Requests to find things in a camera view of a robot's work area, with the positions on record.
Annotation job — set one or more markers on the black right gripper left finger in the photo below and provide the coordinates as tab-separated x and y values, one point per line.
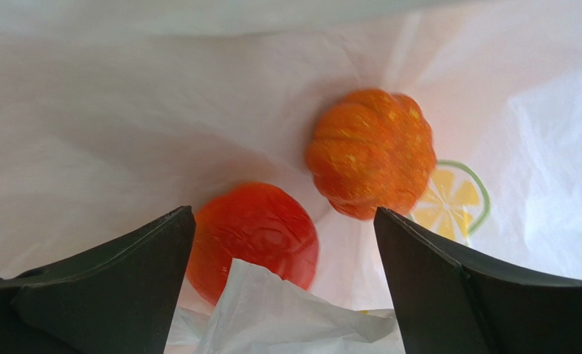
118	297

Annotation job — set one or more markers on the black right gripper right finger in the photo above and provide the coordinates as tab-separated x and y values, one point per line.
449	298

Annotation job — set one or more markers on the orange fake bell pepper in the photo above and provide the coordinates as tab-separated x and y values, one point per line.
372	149

